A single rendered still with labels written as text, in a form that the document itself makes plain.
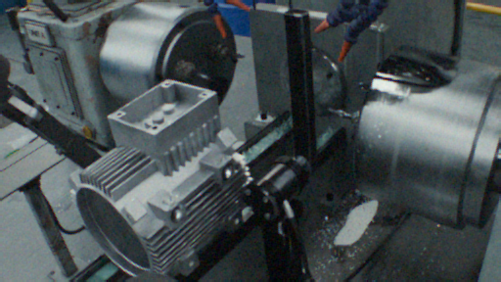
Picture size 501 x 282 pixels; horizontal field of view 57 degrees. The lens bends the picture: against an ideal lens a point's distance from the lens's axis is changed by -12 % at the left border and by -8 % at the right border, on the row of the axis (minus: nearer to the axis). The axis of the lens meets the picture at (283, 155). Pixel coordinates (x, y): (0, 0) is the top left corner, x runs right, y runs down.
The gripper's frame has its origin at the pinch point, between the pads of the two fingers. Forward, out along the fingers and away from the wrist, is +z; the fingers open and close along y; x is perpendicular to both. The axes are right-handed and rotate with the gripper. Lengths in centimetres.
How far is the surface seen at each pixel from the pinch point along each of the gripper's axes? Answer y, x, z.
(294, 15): -19.7, -27.7, 0.7
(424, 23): -23, -53, 30
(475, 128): -43, -26, 14
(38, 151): 14.3, 2.6, 3.7
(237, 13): 130, -123, 136
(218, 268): -13.1, 3.5, 24.8
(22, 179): 12.9, 7.7, 3.2
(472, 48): 35, -220, 257
